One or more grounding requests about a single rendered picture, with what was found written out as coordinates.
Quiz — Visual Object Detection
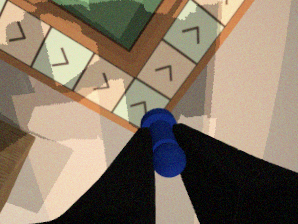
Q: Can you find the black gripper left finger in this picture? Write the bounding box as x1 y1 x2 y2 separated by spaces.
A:
35 127 156 224

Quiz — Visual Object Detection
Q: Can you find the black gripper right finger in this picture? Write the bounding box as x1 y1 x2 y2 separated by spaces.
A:
172 123 298 224

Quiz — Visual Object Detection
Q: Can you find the blue game pawn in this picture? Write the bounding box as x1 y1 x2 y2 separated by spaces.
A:
140 108 186 177

